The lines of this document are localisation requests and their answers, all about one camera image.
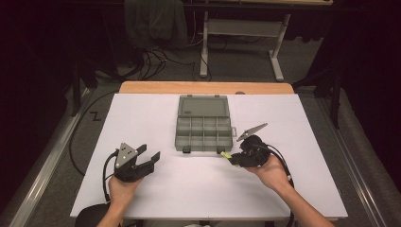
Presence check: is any right hand-held gripper black cable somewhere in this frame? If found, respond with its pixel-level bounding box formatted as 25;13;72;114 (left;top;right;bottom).
252;143;296;227

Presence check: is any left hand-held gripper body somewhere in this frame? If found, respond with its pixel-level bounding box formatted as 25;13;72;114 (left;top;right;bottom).
113;142;155;183

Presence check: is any hand-held gripper black cable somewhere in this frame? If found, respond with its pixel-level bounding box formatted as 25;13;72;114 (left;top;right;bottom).
102;149;119;202
252;143;296;227

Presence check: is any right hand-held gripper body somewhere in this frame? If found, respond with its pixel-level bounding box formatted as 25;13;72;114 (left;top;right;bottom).
235;122;272;168

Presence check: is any black metal stand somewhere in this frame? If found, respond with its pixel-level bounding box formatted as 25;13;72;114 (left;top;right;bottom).
292;62;344;130
70;56;98;117

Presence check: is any bundle of black floor cables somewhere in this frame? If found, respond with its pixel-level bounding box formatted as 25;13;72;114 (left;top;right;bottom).
126;46;211;82

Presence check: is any left hand-held gripper black cable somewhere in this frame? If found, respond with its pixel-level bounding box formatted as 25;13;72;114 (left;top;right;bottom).
102;149;119;202

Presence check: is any person's right hand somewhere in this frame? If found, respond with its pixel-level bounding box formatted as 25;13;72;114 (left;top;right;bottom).
245;153;293;193

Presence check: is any white table sheet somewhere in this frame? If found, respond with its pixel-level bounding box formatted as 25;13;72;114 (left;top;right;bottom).
69;93;349;220

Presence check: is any metal floor rail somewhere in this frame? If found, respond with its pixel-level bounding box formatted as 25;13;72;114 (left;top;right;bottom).
0;88;93;227
315;94;391;227

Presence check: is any grey transparent compartment storage box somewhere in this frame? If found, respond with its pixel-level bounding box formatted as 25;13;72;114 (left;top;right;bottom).
174;94;238;155

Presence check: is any dark grey cloth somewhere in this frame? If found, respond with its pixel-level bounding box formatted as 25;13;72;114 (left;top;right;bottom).
123;0;189;50

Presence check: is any wooden table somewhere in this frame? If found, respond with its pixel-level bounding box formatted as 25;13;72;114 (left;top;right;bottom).
118;80;295;96

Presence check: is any long black floor cable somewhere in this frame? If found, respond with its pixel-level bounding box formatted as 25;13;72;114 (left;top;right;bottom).
68;89;120;177

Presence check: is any person's left hand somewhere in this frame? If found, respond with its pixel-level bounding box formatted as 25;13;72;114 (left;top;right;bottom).
108;175;145;207

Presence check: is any white metal desk frame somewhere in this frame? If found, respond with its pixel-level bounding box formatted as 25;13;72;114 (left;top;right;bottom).
183;0;334;82

